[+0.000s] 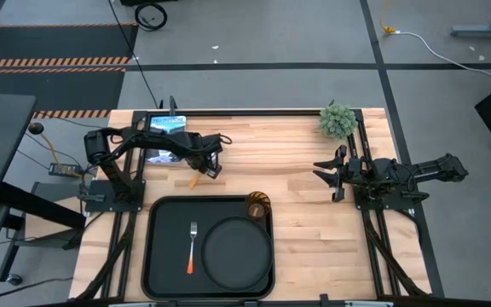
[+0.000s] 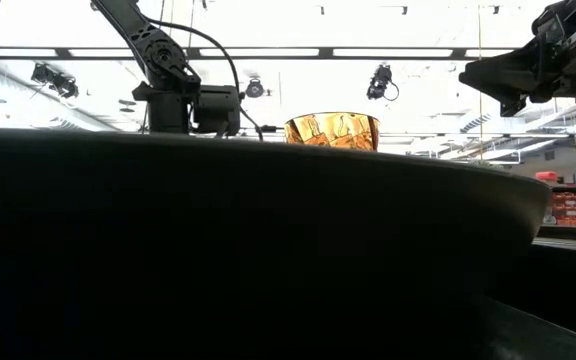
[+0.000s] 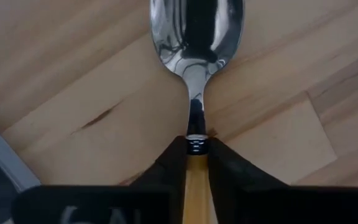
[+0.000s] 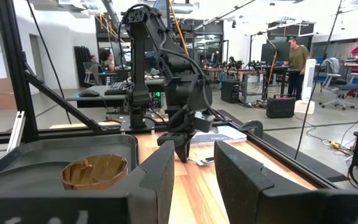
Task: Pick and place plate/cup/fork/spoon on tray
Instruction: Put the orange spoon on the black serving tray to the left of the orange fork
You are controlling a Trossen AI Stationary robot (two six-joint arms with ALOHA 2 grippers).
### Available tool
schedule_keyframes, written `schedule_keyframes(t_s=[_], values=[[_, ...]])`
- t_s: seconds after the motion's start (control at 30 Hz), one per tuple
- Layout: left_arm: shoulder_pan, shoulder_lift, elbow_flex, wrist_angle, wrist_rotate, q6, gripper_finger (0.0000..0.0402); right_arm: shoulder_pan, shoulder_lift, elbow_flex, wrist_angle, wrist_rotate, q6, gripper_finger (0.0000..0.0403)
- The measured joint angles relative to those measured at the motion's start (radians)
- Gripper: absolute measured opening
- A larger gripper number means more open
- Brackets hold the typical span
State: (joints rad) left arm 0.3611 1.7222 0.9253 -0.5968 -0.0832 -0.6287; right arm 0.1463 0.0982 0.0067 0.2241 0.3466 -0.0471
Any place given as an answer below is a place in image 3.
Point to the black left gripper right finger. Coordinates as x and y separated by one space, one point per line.
232 169

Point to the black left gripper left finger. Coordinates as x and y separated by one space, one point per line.
169 168

